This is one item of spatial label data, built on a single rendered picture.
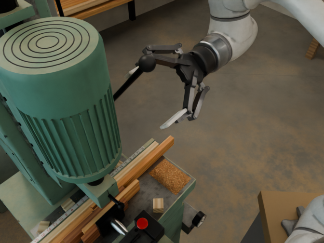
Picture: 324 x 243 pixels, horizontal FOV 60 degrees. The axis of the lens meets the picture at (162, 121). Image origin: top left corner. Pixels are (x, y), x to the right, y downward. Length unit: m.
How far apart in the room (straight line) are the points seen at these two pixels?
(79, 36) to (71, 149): 0.21
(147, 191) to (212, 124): 1.48
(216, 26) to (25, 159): 0.64
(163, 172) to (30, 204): 0.50
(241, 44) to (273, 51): 2.53
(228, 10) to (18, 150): 0.65
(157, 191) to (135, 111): 1.53
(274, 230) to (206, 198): 0.82
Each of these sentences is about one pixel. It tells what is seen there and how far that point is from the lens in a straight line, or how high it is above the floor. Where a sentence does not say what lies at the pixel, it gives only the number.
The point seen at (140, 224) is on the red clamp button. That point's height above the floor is 1.02.
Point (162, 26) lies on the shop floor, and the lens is 3.53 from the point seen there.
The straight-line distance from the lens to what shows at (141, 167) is 0.97.
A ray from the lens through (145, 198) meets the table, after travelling 0.96.
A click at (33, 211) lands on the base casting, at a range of 1.14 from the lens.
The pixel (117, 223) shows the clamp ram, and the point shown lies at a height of 0.96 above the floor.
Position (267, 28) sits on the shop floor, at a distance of 3.70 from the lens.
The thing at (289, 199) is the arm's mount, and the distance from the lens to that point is 1.33.
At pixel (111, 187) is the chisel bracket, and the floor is 1.06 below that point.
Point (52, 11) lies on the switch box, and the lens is 0.83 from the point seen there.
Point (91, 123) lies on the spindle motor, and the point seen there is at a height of 1.38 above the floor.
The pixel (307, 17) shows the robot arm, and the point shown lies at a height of 1.47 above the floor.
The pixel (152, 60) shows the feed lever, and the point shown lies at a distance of 0.54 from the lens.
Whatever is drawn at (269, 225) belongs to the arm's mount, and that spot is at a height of 0.67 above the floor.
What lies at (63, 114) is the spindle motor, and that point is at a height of 1.42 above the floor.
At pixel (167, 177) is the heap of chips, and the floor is 0.92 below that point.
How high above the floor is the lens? 1.76
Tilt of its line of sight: 49 degrees down
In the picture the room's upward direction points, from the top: straight up
